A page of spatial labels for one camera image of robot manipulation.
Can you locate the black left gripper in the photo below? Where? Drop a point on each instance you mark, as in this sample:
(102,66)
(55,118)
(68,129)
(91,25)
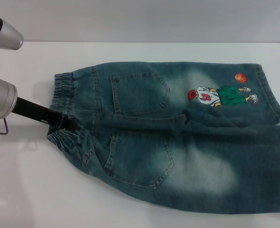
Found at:
(32,109)

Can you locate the blue denim shorts with cartoon print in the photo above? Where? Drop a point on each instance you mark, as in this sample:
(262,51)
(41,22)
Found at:
(154,147)

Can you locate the white tablecloth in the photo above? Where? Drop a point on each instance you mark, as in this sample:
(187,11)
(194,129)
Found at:
(47,190)

